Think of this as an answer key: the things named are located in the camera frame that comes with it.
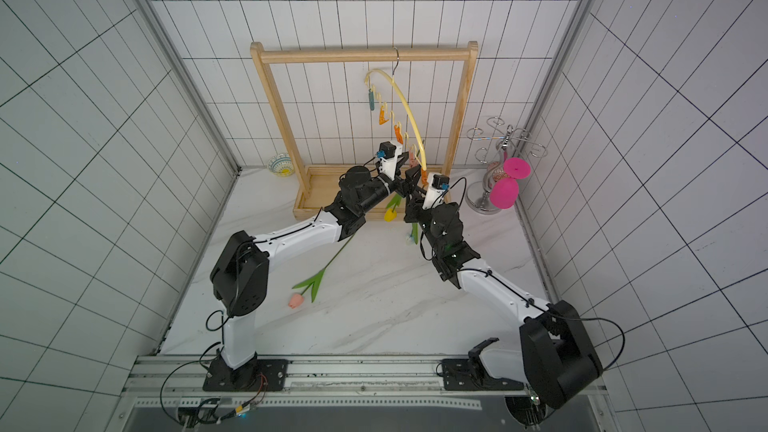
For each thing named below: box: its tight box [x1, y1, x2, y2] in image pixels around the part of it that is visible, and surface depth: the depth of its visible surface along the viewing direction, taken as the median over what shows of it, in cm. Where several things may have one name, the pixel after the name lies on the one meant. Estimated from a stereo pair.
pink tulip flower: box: [288, 234, 355, 310], surface depth 89 cm
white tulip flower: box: [410, 222, 419, 245], surface depth 90 cm
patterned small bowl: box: [268, 153, 295, 177], surface depth 120 cm
